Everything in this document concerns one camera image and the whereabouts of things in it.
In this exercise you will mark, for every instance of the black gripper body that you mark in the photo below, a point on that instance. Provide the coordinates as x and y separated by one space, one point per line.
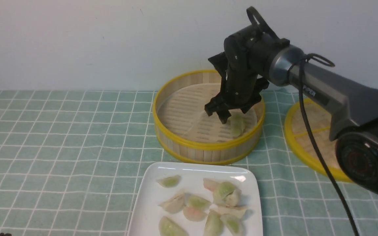
244 65

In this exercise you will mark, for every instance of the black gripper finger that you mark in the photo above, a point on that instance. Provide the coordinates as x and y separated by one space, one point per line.
217 105

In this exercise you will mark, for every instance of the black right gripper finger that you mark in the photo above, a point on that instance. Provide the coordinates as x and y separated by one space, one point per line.
224 115

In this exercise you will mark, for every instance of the green steamed dumpling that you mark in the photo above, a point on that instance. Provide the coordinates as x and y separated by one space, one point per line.
237 124

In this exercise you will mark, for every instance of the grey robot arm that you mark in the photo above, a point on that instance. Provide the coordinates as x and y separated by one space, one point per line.
353 108

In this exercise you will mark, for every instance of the white square plate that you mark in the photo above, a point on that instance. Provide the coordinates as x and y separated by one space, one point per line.
147 214

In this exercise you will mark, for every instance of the white cloth steamer liner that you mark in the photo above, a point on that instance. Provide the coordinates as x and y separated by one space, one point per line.
182 113

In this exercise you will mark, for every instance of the bamboo steamer basket yellow rim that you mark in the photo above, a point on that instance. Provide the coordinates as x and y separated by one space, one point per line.
209 153

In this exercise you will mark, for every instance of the pink dumpling top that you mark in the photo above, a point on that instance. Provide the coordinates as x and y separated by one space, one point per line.
210 184

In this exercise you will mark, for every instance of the pink dumpling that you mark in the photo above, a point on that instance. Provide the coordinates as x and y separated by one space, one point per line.
210 184
193 214

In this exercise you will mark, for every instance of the green dumpling top right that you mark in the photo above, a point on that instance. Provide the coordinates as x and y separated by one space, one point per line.
222 190

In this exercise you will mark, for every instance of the pale dumpling right upper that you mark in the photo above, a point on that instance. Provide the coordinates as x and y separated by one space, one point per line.
233 199

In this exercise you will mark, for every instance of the pale dumpling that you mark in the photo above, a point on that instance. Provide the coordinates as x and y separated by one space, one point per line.
175 204
233 199
238 212

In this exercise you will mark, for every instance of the green dumpling top left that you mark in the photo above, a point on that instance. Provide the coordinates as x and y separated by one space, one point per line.
169 182

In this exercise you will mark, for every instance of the green dumpling centre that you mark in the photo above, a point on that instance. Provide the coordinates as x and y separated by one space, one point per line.
198 202

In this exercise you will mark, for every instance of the pale dumpling left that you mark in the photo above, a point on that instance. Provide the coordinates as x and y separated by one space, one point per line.
175 204

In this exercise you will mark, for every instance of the pink dumpling centre bottom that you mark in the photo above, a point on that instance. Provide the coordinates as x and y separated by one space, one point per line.
193 214

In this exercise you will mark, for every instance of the green dumpling bottom right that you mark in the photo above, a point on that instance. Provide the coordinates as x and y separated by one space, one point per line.
233 224

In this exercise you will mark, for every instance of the green dumpling bottom middle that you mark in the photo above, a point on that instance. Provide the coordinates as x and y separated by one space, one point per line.
213 226

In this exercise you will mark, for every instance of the green dumpling bottom left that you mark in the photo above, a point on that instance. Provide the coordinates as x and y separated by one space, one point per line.
168 227

